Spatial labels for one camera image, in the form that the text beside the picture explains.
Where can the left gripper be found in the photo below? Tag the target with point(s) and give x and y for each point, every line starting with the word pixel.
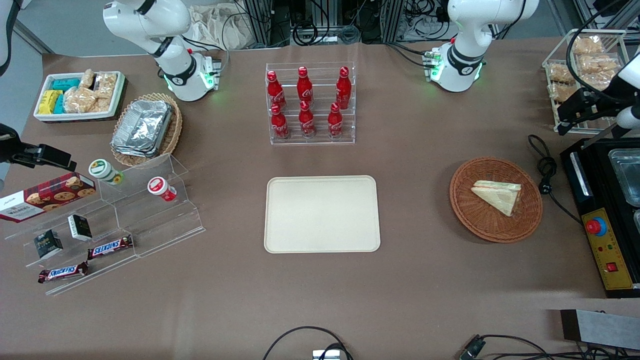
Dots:
pixel 595 106

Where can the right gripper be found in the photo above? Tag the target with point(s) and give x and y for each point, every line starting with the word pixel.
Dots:
pixel 20 151

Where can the triangular sandwich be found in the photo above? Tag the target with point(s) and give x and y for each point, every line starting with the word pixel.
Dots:
pixel 500 196

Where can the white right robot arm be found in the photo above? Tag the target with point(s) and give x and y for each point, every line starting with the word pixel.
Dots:
pixel 170 65

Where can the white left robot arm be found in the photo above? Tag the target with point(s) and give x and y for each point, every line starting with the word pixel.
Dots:
pixel 465 50

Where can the aluminium foil tray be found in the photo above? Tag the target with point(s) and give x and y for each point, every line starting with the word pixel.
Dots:
pixel 145 125
pixel 130 151

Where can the round brown wicker basket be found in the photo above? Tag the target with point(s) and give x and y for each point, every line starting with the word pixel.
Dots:
pixel 480 220

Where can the oval light wicker basket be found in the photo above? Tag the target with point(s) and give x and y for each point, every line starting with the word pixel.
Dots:
pixel 176 127

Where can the beige plastic serving tray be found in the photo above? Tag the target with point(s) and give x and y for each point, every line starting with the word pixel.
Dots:
pixel 320 215

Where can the grey metal lever bar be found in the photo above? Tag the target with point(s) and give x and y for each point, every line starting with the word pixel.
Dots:
pixel 600 136

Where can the black countertop appliance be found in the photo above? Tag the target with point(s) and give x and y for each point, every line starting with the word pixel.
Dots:
pixel 597 155

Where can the clear bag of crackers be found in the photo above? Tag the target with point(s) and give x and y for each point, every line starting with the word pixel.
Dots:
pixel 79 100
pixel 561 73
pixel 587 45
pixel 607 82
pixel 106 84
pixel 597 64
pixel 103 105
pixel 87 79
pixel 561 92

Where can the yellow snack packet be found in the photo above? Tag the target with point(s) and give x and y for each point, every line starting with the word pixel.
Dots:
pixel 49 101

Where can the red Walkers cookie box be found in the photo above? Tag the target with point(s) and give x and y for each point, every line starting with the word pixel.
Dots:
pixel 45 197

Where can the teal snack packet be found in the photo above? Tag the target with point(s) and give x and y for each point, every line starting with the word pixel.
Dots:
pixel 65 84
pixel 59 105

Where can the white rectangular snack bin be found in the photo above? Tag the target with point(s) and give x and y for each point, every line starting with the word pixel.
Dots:
pixel 70 116

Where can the steel appliance pan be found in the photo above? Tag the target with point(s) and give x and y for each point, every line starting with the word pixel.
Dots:
pixel 630 175

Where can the green-lidded yoghurt cup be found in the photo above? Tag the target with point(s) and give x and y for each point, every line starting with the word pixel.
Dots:
pixel 102 170

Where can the red emergency stop button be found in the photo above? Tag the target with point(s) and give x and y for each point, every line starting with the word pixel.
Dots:
pixel 594 226

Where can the small black snack box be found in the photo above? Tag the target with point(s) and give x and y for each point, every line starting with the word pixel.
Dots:
pixel 80 227
pixel 48 245

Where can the Snickers chocolate bar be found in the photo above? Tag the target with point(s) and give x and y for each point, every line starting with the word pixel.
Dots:
pixel 110 247
pixel 62 272

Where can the red-lidded yoghurt cup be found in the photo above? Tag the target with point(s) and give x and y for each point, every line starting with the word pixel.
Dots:
pixel 159 187

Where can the clear acrylic step display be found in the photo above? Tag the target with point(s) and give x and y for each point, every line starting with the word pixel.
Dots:
pixel 165 225

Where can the red Coca-Cola bottle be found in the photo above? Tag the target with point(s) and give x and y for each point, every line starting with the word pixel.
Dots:
pixel 304 87
pixel 274 92
pixel 335 122
pixel 343 90
pixel 279 124
pixel 306 121

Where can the clear acrylic bottle rack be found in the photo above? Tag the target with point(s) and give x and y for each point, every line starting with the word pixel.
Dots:
pixel 320 75

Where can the silver metal clamp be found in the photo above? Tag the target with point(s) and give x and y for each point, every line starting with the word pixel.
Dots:
pixel 326 355

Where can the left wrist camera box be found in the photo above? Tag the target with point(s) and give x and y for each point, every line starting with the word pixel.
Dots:
pixel 580 105

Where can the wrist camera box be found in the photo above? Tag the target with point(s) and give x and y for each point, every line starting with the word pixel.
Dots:
pixel 580 105
pixel 52 156

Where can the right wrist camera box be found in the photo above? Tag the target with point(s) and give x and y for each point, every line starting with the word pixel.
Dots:
pixel 52 156

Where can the aluminium frame post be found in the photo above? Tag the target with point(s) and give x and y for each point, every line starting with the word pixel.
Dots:
pixel 392 20
pixel 260 20

